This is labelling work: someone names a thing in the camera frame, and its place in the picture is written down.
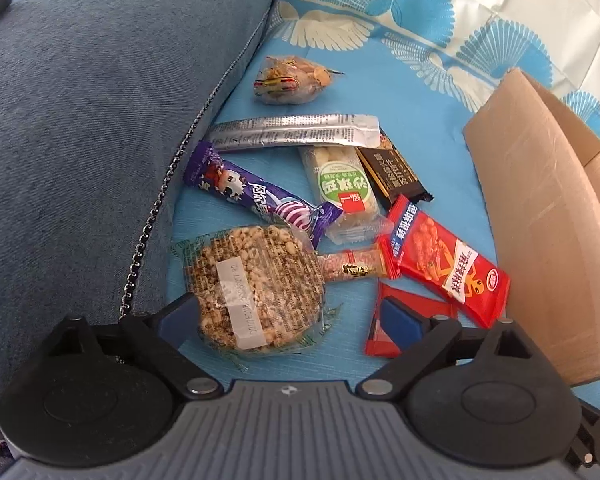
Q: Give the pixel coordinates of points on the blue fan pattern cloth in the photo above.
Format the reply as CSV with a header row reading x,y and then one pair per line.
x,y
422,67

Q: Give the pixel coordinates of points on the round puffed rice cake packet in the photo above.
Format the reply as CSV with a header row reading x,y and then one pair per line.
x,y
260,290

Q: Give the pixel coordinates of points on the small peanut candy bar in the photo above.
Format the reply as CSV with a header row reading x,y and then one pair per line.
x,y
353,264

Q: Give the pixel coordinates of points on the black chocolate bar wrapper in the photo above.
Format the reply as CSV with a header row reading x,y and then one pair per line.
x,y
390,175

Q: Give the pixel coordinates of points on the purple milk candy wrapper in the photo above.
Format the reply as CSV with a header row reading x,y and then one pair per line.
x,y
207,170

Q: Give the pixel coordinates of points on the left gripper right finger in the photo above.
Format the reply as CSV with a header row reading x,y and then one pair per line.
x,y
483,396

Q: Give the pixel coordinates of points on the green label pastry packet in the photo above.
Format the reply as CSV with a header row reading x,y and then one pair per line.
x,y
337,177

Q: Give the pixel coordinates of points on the clear bag of nuts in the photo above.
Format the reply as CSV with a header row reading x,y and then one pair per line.
x,y
291,80

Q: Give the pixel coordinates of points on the silver stick sachet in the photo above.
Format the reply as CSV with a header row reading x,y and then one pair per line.
x,y
360,131

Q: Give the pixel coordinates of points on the red spicy snack packet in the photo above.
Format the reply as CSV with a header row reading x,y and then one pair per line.
x,y
420,248

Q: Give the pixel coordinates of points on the brown cardboard box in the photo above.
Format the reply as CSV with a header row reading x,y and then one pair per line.
x,y
538,166

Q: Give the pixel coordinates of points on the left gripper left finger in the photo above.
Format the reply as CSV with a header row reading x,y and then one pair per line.
x,y
92,395

